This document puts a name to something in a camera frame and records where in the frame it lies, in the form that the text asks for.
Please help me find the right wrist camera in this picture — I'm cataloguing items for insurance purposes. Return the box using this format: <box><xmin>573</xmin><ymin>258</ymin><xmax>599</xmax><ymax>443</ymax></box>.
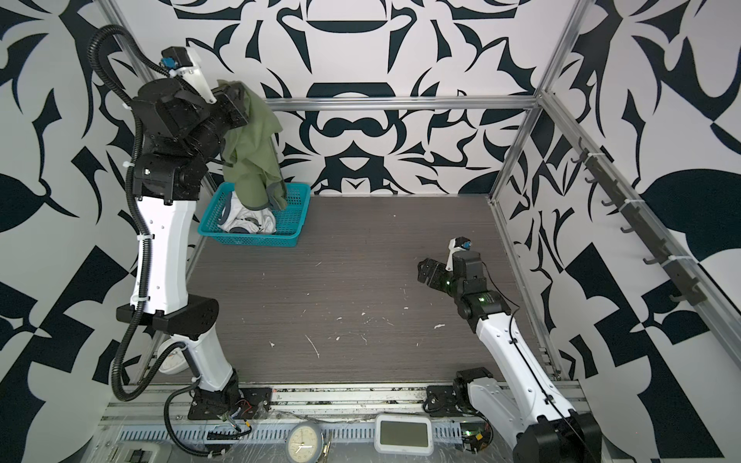
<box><xmin>446</xmin><ymin>237</ymin><xmax>471</xmax><ymax>272</ymax></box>

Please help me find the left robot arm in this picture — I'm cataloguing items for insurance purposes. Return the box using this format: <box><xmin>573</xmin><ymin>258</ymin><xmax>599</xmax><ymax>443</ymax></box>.
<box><xmin>111</xmin><ymin>77</ymin><xmax>248</xmax><ymax>401</ymax></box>

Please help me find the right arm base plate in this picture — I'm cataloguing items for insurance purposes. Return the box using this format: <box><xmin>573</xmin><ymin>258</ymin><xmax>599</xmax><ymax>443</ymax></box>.
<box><xmin>422</xmin><ymin>384</ymin><xmax>468</xmax><ymax>418</ymax></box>

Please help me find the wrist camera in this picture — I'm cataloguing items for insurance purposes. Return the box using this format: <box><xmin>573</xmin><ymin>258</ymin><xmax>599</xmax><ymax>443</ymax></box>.
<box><xmin>160</xmin><ymin>46</ymin><xmax>217</xmax><ymax>104</ymax></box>
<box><xmin>446</xmin><ymin>237</ymin><xmax>471</xmax><ymax>272</ymax></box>

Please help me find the white digital timer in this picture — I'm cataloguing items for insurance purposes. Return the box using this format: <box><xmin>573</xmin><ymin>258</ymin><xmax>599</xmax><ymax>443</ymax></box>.
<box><xmin>374</xmin><ymin>414</ymin><xmax>434</xmax><ymax>456</ymax></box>

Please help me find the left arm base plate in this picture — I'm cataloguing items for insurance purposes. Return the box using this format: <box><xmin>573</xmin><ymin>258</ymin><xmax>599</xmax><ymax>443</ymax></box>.
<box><xmin>187</xmin><ymin>387</ymin><xmax>273</xmax><ymax>421</ymax></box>

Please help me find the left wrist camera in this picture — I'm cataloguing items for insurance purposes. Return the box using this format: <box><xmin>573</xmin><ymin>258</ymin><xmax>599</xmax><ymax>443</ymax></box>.
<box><xmin>160</xmin><ymin>46</ymin><xmax>217</xmax><ymax>104</ymax></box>

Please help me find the teal plastic basket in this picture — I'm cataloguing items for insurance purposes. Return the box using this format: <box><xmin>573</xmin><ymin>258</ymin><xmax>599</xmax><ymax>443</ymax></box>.
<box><xmin>198</xmin><ymin>182</ymin><xmax>312</xmax><ymax>247</ymax></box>

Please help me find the green tank top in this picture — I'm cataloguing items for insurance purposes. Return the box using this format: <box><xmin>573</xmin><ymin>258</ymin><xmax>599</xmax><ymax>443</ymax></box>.
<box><xmin>222</xmin><ymin>82</ymin><xmax>288</xmax><ymax>210</ymax></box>

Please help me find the white round plastic object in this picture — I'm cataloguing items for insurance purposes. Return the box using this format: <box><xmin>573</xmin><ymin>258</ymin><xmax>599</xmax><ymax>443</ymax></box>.
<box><xmin>156</xmin><ymin>339</ymin><xmax>188</xmax><ymax>375</ymax></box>

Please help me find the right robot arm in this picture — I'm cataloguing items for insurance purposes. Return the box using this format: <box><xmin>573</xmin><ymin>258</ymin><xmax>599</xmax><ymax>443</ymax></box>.
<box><xmin>417</xmin><ymin>251</ymin><xmax>602</xmax><ymax>462</ymax></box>

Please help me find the white grey tank top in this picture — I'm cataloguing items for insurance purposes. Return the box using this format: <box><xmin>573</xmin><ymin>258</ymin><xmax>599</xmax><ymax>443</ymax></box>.
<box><xmin>217</xmin><ymin>192</ymin><xmax>277</xmax><ymax>235</ymax></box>

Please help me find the round analog clock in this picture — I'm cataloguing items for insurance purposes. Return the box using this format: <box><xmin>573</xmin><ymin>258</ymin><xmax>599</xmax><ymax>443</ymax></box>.
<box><xmin>286</xmin><ymin>422</ymin><xmax>324</xmax><ymax>463</ymax></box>

